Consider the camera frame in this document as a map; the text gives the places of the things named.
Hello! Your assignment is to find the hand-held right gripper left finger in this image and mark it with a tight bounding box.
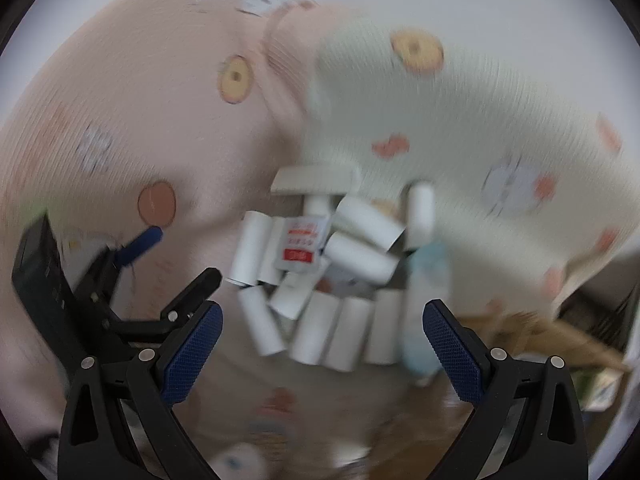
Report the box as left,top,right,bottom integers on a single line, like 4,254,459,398
57,301,224,480

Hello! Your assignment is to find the pink printed pillow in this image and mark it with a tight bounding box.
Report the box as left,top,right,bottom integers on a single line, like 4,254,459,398
0,0,351,411

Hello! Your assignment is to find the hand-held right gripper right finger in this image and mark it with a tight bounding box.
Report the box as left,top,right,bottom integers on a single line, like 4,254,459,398
422,298,589,480

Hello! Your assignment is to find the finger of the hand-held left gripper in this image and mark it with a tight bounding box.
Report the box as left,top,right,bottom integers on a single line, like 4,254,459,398
80,226,165,297
107,268,223,337

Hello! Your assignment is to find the light blue plastic bottle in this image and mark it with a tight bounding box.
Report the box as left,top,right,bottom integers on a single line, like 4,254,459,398
400,242,452,387

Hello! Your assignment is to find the white printed pillow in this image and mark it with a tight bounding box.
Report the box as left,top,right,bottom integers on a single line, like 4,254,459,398
300,15,640,311

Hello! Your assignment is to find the pile of white rolls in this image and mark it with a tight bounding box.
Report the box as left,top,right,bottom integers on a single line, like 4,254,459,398
225,180,436,373

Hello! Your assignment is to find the red and white sachet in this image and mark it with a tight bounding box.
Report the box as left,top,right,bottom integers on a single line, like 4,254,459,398
272,215,329,266

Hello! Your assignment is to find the beige printed blanket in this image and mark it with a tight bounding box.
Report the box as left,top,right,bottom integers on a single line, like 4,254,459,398
115,195,441,480

